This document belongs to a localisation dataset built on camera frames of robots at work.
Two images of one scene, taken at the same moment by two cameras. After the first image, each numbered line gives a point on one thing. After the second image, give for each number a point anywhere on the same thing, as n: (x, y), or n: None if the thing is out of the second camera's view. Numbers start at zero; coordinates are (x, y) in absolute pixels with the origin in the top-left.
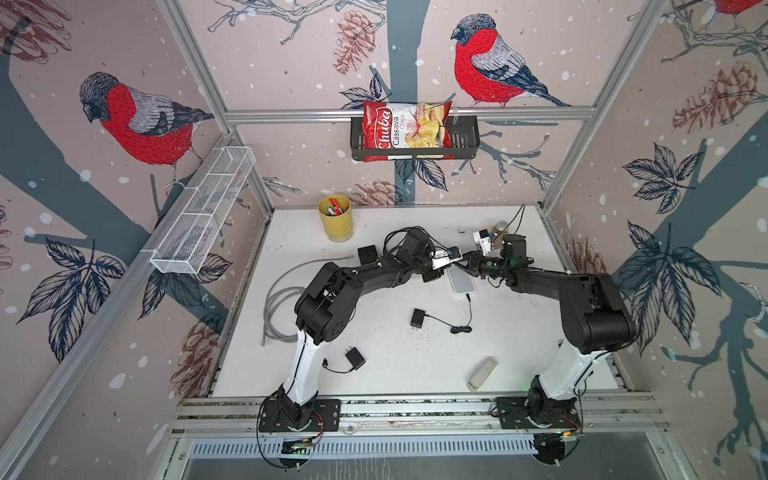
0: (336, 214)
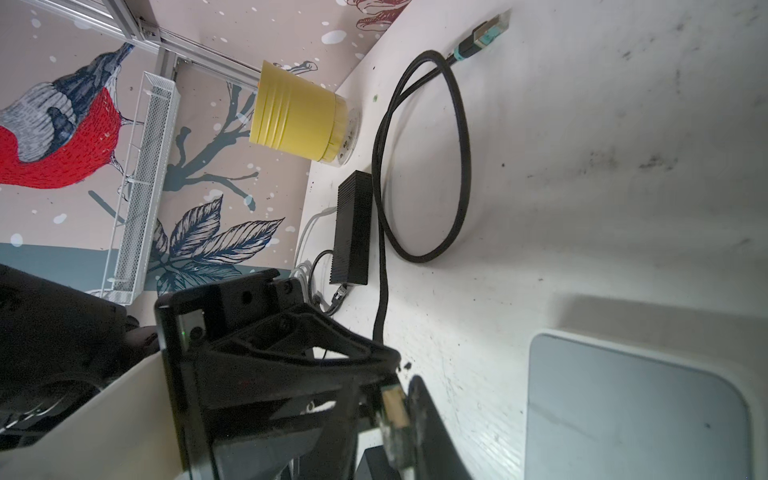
0: (297, 116)
